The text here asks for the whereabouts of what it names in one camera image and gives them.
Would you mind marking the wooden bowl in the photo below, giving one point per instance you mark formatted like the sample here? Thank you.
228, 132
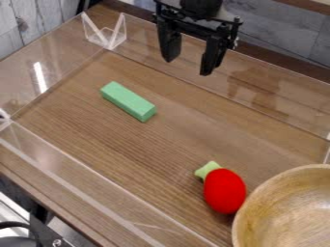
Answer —
286, 212

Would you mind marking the green rectangular block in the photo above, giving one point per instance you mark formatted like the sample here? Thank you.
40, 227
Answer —
128, 101

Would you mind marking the red plush fruit green stem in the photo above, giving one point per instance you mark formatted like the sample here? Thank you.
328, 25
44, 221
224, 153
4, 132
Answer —
223, 188

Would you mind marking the black equipment lower left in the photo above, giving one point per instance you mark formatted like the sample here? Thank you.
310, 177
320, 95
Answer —
28, 232

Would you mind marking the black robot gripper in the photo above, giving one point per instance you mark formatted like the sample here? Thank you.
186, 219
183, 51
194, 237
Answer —
196, 17

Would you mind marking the clear acrylic corner bracket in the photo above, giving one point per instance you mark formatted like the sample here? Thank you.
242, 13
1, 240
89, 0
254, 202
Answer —
108, 38

